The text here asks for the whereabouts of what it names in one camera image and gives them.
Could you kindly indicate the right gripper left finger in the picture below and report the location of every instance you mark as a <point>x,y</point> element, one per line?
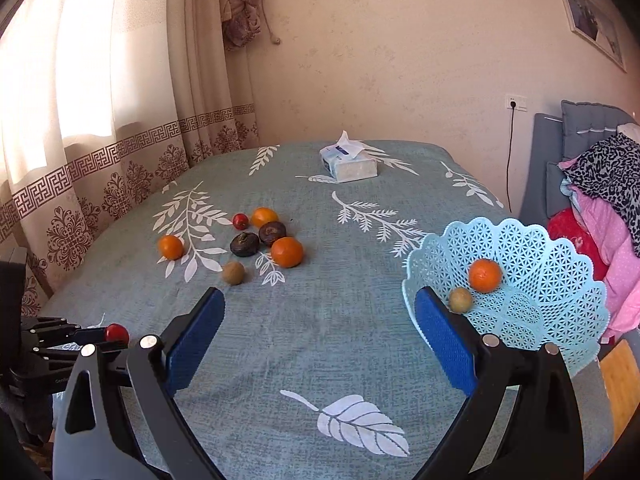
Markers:
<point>150,389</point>

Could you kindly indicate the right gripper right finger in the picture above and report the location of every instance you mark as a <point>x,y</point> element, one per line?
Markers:
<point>543,437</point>

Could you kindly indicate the light blue plastic basket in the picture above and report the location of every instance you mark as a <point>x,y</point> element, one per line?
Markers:
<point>547,292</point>

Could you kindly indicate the large orange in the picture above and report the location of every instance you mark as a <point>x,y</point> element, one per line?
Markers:
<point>484,275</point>

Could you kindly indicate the small red tomato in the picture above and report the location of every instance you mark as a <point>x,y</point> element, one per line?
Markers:
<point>240,221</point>

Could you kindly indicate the oval orange kumquat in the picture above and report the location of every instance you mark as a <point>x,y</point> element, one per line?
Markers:
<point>262,216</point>

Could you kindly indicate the wooden stool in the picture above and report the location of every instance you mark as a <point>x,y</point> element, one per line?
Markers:
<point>620,373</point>

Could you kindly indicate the small tan fruit in basket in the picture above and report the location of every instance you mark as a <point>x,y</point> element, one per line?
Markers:
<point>460,300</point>

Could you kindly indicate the small orange fruit left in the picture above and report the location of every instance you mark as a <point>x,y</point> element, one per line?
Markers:
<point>170,247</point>

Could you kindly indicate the red blanket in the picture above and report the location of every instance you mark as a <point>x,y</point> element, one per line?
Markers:
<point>564,225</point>

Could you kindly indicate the tan brown round fruit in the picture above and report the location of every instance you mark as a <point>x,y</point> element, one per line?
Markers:
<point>233,273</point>

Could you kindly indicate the pink blanket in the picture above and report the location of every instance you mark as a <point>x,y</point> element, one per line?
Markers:
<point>613,240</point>

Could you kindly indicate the teal leaf-pattern tablecloth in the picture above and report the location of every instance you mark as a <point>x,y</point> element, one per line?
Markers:
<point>318,371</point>

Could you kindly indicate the grey upholstered bed headboard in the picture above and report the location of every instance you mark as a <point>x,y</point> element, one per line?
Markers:
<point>543,197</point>

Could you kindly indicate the dark brown fruit lower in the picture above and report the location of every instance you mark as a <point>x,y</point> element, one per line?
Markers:
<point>245,244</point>

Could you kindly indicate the dark brown fruit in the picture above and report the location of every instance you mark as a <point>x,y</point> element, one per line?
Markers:
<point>272,231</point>
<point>245,244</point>

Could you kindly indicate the round orange tangerine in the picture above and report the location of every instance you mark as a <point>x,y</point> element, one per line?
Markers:
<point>287,252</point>

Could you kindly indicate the dark brown fruit upper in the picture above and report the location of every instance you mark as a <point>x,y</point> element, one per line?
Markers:
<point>272,231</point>

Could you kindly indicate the leopard print cloth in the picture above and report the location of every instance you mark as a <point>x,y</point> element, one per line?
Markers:
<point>609,170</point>

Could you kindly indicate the beige patterned curtain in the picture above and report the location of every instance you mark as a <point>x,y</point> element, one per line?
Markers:
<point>103,102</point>

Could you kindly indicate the grey cushion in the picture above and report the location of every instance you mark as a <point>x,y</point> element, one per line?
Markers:
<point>587,123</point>

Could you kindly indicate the tissue pack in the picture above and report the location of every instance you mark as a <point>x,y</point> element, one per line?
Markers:
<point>346,161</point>

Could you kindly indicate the white wall socket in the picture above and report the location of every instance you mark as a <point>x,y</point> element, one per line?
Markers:
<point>517,103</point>

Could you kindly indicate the framed wall picture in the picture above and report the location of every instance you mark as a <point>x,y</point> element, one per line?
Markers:
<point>589,22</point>

